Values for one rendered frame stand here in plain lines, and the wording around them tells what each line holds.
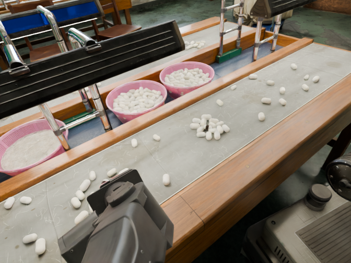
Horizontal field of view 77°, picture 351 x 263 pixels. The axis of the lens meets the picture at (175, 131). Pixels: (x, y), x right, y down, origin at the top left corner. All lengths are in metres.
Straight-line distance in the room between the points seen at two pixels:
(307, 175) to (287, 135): 0.98
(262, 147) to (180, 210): 0.32
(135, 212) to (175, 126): 0.63
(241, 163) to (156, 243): 0.48
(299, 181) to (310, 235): 0.78
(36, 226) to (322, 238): 0.88
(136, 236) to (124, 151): 0.59
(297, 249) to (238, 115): 0.49
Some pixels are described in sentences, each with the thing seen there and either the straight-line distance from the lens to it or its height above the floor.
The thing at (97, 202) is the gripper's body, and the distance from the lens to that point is 0.44.
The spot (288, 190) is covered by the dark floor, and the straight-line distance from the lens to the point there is 1.64.
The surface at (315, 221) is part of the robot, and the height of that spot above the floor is 0.48.
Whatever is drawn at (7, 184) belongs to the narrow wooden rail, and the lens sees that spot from 0.84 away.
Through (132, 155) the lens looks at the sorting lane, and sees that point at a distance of 0.76.
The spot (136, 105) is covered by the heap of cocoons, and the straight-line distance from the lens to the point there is 1.01.
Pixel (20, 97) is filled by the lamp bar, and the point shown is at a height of 1.07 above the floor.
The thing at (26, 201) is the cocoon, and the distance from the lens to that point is 0.77.
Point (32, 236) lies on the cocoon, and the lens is 0.69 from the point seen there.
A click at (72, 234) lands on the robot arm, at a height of 0.99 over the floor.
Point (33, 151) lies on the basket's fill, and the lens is 0.96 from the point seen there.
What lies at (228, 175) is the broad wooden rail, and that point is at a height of 0.76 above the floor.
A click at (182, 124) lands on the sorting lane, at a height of 0.74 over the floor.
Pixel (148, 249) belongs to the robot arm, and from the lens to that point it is 0.22.
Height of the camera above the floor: 1.28
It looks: 41 degrees down
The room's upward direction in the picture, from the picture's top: 6 degrees counter-clockwise
